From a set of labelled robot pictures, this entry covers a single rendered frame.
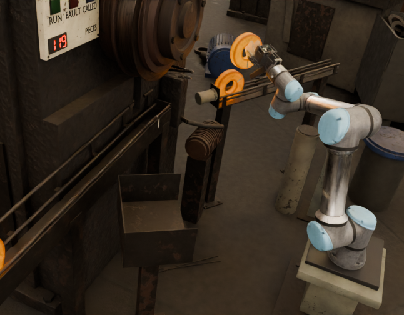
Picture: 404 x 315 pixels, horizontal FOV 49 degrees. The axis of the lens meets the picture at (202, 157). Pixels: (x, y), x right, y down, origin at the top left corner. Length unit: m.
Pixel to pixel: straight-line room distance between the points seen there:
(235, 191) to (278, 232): 0.38
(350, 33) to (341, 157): 2.64
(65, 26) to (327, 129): 0.88
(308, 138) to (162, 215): 1.04
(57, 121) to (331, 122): 0.87
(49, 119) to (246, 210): 1.39
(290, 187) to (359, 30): 2.02
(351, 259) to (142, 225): 0.85
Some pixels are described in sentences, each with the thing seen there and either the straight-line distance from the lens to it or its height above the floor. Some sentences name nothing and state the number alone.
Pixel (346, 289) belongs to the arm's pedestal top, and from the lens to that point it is 1.82.
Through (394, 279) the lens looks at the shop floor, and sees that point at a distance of 2.42.
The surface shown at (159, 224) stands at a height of 0.60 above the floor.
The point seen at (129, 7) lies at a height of 1.18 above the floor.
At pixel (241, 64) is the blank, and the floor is 0.86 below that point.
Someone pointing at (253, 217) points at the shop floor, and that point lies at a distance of 2.45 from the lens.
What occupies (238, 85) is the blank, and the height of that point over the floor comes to 0.71.
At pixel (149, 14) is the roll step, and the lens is 1.44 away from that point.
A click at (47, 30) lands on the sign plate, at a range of 1.30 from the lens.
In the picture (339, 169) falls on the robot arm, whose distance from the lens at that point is 1.58.
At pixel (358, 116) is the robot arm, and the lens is 1.54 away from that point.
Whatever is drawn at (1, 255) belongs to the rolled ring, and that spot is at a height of 0.68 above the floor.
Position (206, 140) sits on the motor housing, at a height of 0.52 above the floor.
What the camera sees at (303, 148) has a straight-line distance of 2.27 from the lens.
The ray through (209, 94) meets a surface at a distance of 2.05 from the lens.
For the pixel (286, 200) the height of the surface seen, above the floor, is 0.10.
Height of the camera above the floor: 1.56
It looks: 33 degrees down
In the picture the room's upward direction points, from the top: 9 degrees clockwise
